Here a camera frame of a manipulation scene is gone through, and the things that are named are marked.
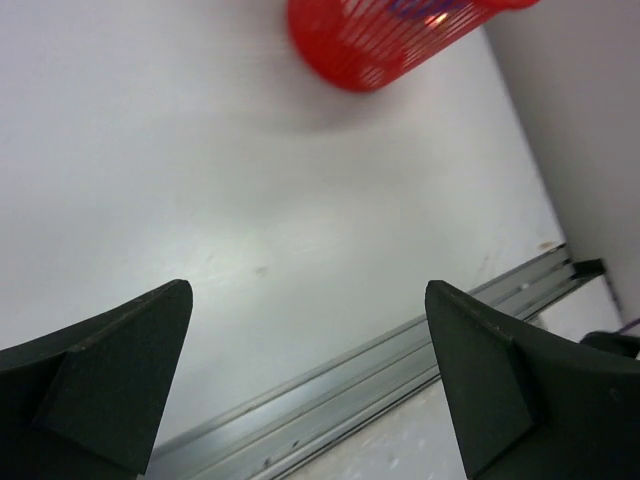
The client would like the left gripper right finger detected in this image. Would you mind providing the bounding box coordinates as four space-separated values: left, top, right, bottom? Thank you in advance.
425 281 639 479

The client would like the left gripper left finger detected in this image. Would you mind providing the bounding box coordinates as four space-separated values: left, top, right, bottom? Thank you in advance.
1 280 193 479

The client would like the red mesh plastic bin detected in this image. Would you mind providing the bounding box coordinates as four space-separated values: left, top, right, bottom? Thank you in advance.
286 0 536 93

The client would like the aluminium front rail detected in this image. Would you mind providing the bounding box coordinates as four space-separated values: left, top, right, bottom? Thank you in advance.
147 242 606 480

